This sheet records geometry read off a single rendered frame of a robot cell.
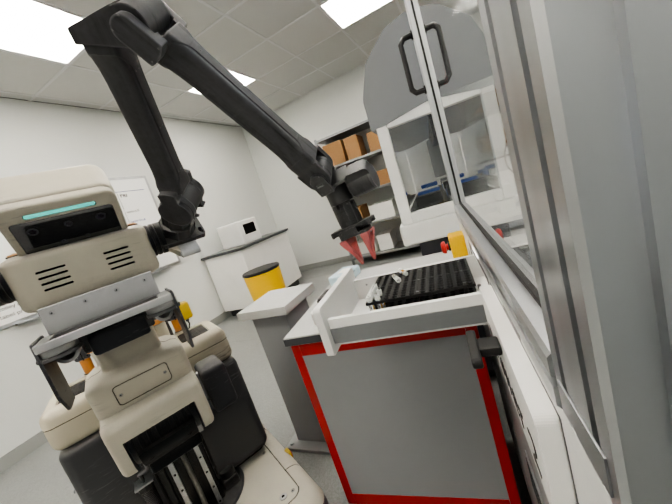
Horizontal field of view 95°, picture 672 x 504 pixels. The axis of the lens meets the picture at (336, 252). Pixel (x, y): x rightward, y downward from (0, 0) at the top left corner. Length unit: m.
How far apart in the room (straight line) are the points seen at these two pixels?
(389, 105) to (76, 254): 1.24
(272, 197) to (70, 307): 5.12
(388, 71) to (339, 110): 3.71
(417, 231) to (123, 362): 1.21
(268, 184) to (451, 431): 5.24
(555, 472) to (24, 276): 0.93
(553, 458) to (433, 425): 0.78
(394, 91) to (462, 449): 1.36
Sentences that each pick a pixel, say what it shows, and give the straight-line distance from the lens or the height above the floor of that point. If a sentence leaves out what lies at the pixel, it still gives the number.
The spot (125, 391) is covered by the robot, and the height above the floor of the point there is 0.85.
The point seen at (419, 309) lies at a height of 0.88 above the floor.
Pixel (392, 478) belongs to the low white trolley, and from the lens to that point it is 1.28.
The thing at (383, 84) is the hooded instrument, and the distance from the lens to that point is 1.54.
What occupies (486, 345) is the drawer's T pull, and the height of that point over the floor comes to 0.91.
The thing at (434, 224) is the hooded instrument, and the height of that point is 0.87.
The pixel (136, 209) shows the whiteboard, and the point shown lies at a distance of 4.16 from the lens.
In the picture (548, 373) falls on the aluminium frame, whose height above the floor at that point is 0.96.
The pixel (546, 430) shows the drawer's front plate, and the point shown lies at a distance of 0.32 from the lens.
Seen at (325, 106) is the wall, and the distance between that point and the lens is 5.33.
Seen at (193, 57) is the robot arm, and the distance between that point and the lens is 0.63.
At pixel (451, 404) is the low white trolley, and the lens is 1.04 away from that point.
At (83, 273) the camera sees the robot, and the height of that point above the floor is 1.14.
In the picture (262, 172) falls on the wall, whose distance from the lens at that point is 5.91.
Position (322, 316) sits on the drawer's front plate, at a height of 0.91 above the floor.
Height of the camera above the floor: 1.14
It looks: 10 degrees down
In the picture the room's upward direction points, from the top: 18 degrees counter-clockwise
